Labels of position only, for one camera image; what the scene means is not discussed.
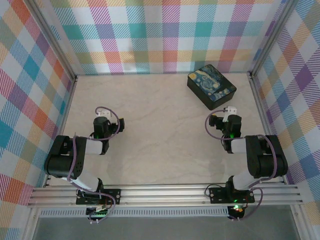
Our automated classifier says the grey slotted cable duct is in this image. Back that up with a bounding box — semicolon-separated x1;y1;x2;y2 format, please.
39;209;230;217

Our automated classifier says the aluminium table side rail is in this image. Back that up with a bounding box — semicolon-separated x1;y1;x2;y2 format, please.
248;72;288;186
42;76;78;188

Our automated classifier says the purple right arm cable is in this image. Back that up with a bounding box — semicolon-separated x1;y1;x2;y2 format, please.
204;109;280;222

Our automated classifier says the aluminium frame post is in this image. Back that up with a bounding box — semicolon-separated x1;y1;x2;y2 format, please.
248;0;298;78
24;0;78;82

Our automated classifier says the aluminium frame leg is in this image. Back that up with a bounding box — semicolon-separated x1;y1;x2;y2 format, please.
291;205;310;240
22;206;42;240

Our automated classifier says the wide aluminium mounting rail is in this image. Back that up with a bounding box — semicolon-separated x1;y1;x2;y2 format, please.
26;184;305;208

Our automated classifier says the starry night print tin box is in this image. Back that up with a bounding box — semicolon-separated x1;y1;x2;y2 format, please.
186;63;237;111

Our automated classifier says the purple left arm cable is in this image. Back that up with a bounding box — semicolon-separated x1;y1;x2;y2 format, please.
66;106;120;225

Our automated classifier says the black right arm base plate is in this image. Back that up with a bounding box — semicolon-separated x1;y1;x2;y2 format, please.
208;186;256;204

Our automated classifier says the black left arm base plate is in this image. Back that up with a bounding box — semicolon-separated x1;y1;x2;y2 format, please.
75;188;122;206

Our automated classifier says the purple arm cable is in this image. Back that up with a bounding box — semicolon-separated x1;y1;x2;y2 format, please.
66;106;120;225
204;109;280;222

